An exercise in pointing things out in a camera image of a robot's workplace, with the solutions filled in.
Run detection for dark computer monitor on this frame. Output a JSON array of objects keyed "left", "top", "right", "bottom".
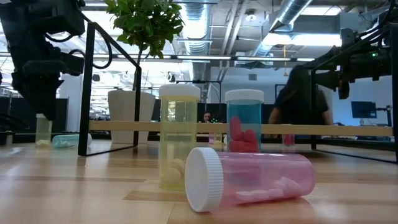
[{"left": 351, "top": 101, "right": 377, "bottom": 119}]

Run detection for pale yellow pill bottle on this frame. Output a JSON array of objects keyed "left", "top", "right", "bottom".
[{"left": 35, "top": 113, "right": 53, "bottom": 147}]

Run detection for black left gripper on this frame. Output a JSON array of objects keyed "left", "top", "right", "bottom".
[{"left": 11, "top": 58, "right": 65, "bottom": 121}]

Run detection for small grey box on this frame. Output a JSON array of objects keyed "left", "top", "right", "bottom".
[{"left": 0, "top": 130, "right": 15, "bottom": 146}]

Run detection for black metal shelf frame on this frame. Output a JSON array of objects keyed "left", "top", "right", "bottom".
[
  {"left": 77, "top": 21, "right": 143, "bottom": 157},
  {"left": 310, "top": 23, "right": 398, "bottom": 164}
]

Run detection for black partition panel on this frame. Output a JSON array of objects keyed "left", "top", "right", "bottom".
[{"left": 0, "top": 96, "right": 68, "bottom": 134}]

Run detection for green plant in white pot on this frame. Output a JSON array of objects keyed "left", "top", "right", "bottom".
[{"left": 104, "top": 0, "right": 186, "bottom": 144}]

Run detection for large yellow pill bottle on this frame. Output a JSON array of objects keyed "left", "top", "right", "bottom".
[{"left": 159, "top": 83, "right": 201, "bottom": 191}]

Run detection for black aluminium table rail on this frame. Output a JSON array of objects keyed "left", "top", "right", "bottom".
[{"left": 12, "top": 132, "right": 398, "bottom": 152}]

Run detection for bright ceiling light panel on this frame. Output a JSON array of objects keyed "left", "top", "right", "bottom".
[{"left": 262, "top": 32, "right": 343, "bottom": 47}]

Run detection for silver spiral air duct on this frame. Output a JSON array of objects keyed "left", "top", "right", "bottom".
[{"left": 250, "top": 0, "right": 313, "bottom": 57}]

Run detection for yellow hanging pendant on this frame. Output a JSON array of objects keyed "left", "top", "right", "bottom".
[{"left": 282, "top": 45, "right": 289, "bottom": 77}]

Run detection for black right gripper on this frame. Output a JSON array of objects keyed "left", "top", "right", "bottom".
[{"left": 316, "top": 46, "right": 352, "bottom": 100}]

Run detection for teal bottle white pills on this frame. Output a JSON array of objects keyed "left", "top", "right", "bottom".
[{"left": 52, "top": 133, "right": 93, "bottom": 149}]

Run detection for large blue bottle red pills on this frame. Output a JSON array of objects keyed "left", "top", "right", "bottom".
[{"left": 224, "top": 88, "right": 265, "bottom": 154}]

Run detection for large pink pill bottle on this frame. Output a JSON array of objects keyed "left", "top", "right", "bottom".
[{"left": 184, "top": 147, "right": 317, "bottom": 213}]

